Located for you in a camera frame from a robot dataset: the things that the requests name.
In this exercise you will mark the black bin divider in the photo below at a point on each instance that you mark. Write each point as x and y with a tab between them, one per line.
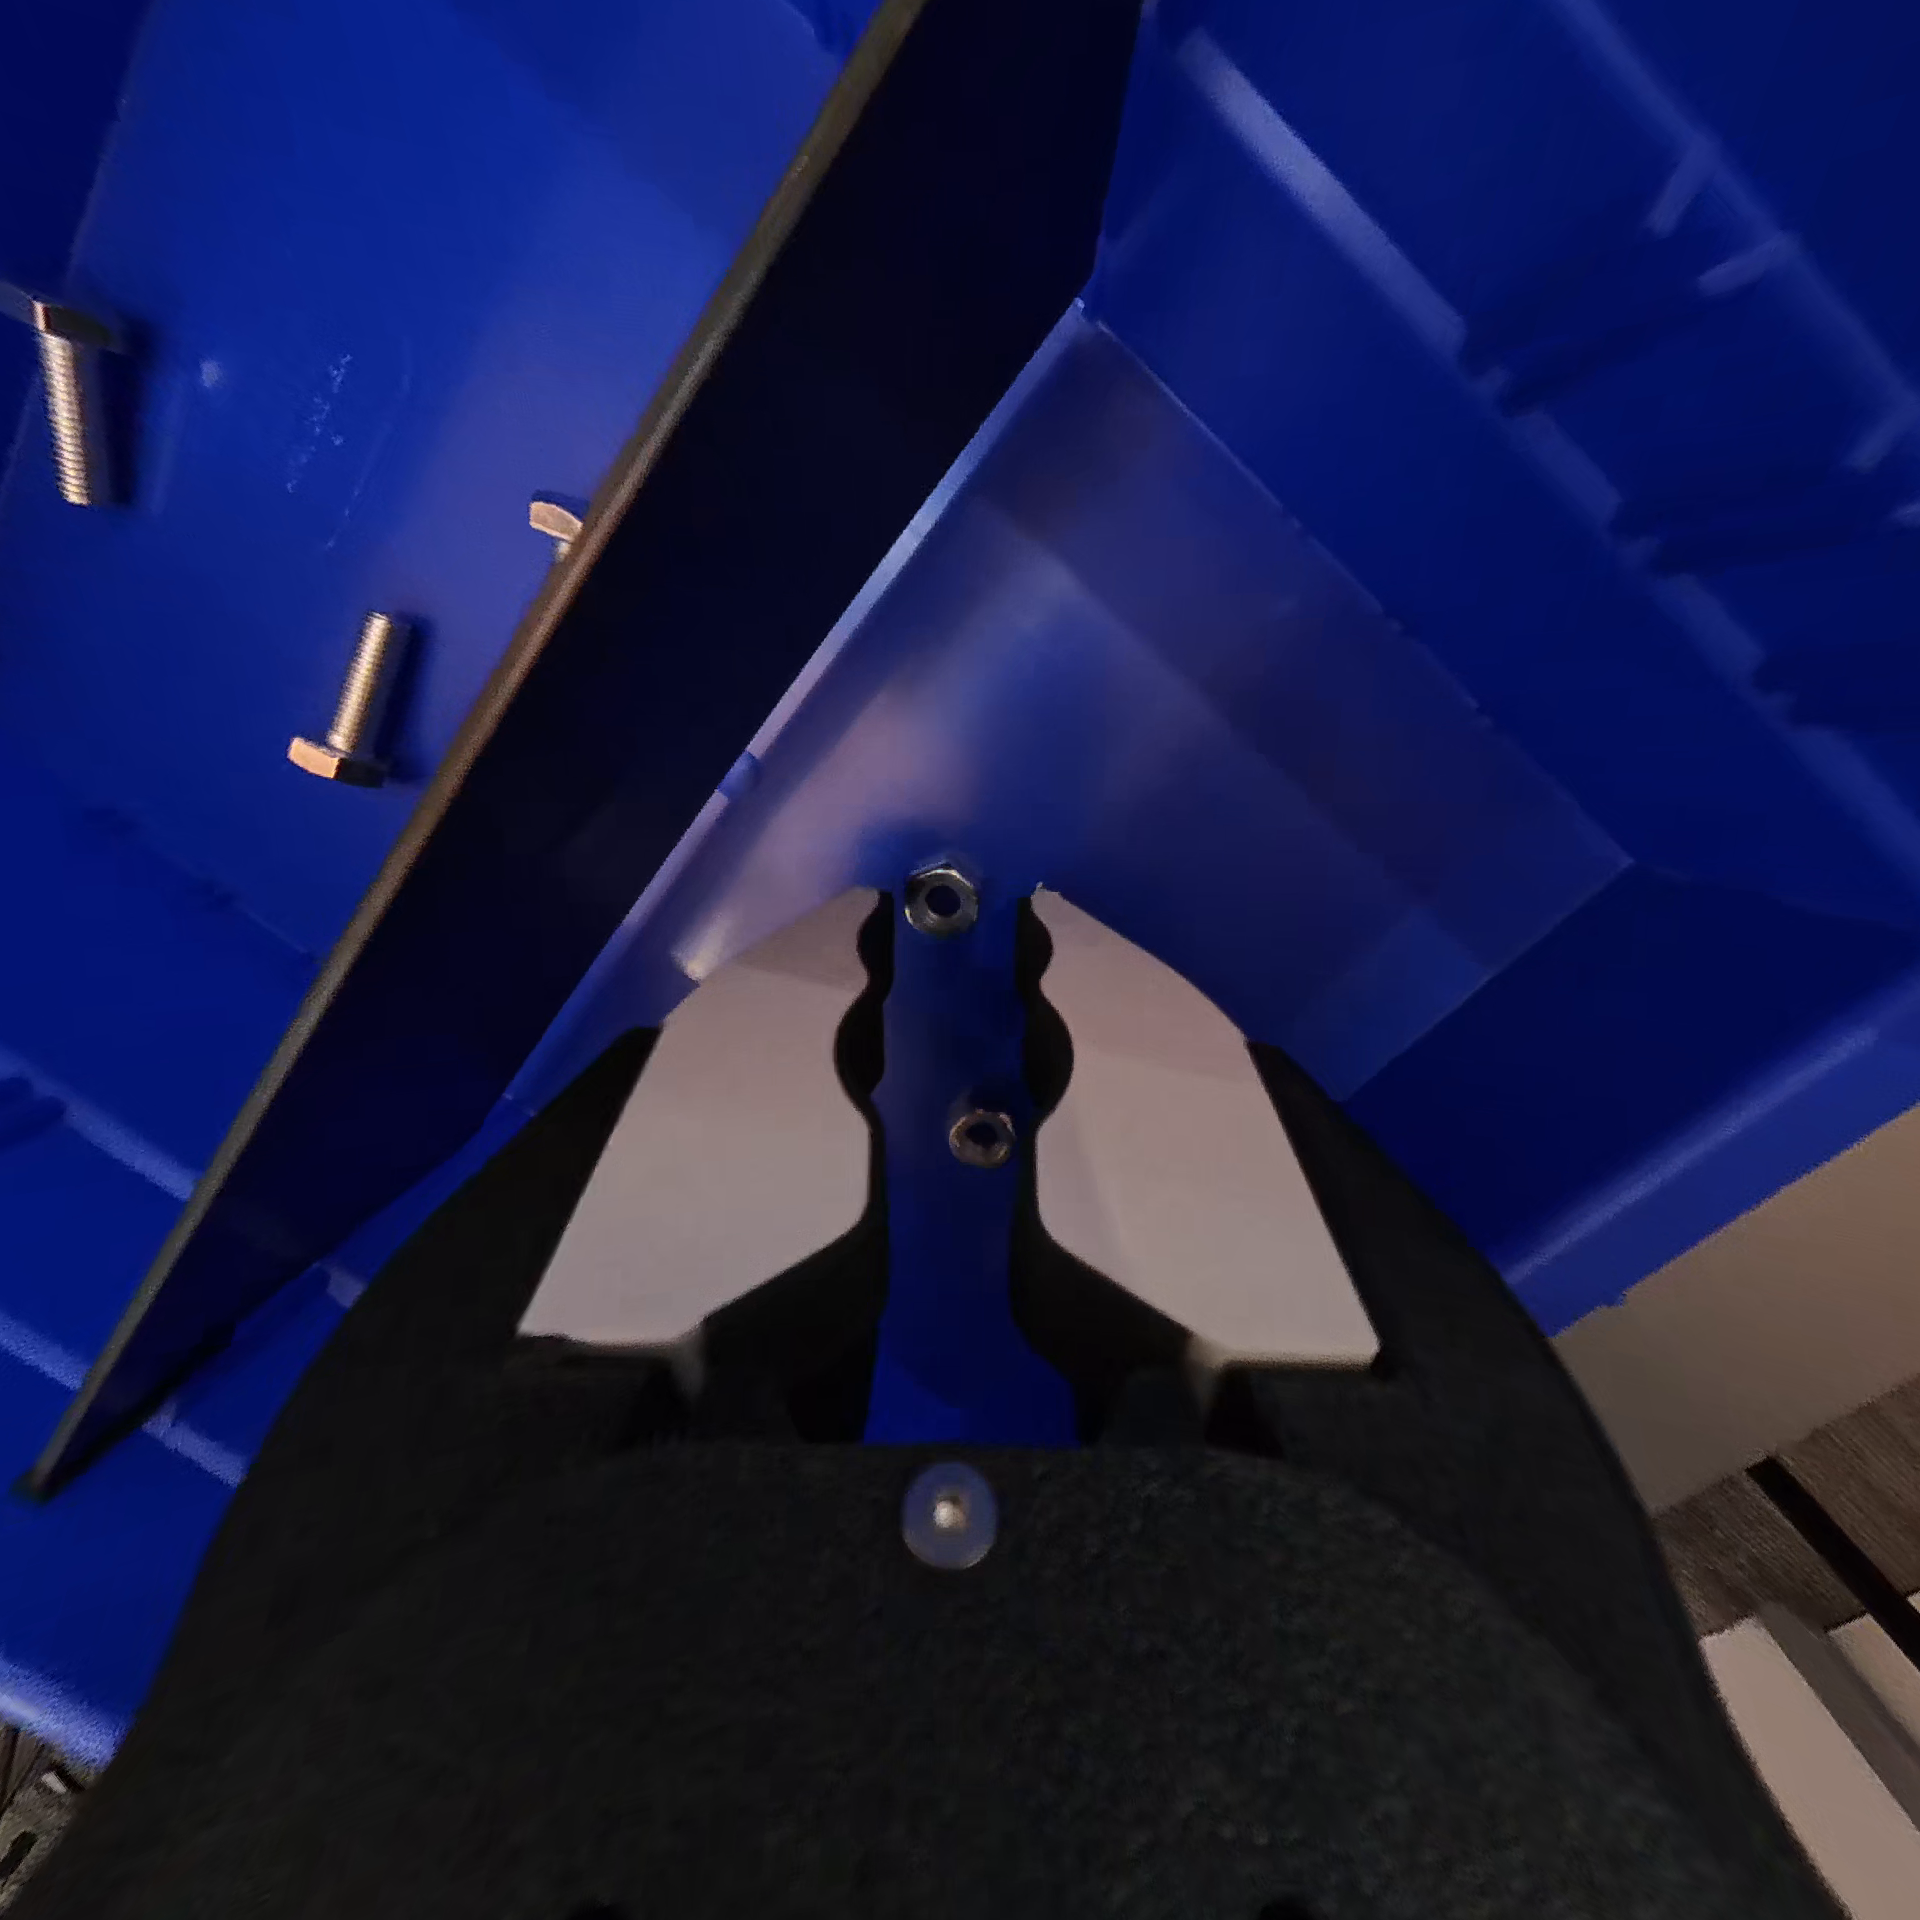
749	524

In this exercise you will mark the steel hex bolt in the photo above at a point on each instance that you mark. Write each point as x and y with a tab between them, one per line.
360	708
557	524
76	397

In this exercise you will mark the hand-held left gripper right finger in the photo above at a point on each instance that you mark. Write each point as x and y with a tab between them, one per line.
1186	1188

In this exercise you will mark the steel hex nut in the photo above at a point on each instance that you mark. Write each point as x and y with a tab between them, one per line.
917	904
957	1136

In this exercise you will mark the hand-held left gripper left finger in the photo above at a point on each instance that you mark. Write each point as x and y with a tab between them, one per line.
735	1171

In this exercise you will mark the blue plastic parts bin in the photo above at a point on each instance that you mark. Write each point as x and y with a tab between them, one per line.
1424	524

